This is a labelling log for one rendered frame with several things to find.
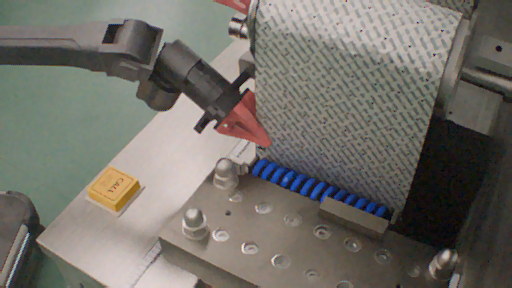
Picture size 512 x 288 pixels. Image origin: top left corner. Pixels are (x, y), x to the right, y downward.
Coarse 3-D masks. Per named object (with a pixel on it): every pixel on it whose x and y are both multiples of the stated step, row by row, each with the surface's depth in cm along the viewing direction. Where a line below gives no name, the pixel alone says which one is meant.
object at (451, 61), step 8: (464, 24) 56; (456, 32) 55; (464, 32) 55; (456, 40) 55; (456, 48) 55; (448, 56) 55; (456, 56) 55; (448, 64) 55; (448, 72) 55; (440, 80) 56; (448, 80) 56; (440, 88) 57; (448, 88) 56; (440, 96) 57; (440, 104) 59
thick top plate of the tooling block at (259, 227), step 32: (224, 192) 75; (256, 192) 75; (288, 192) 75; (224, 224) 71; (256, 224) 71; (288, 224) 71; (320, 224) 71; (192, 256) 68; (224, 256) 67; (256, 256) 67; (288, 256) 67; (320, 256) 67; (352, 256) 67; (384, 256) 67; (416, 256) 67
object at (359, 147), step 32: (256, 96) 72; (288, 96) 69; (320, 96) 66; (288, 128) 73; (320, 128) 70; (352, 128) 67; (384, 128) 64; (416, 128) 61; (288, 160) 77; (320, 160) 74; (352, 160) 70; (384, 160) 67; (416, 160) 65; (352, 192) 74; (384, 192) 71
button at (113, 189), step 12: (108, 168) 92; (96, 180) 90; (108, 180) 90; (120, 180) 90; (132, 180) 90; (96, 192) 88; (108, 192) 88; (120, 192) 88; (132, 192) 90; (108, 204) 87; (120, 204) 88
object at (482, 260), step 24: (504, 120) 60; (504, 144) 49; (504, 168) 41; (480, 192) 58; (504, 192) 35; (480, 216) 47; (504, 216) 31; (480, 240) 39; (504, 240) 27; (456, 264) 52; (480, 264) 33; (504, 264) 24
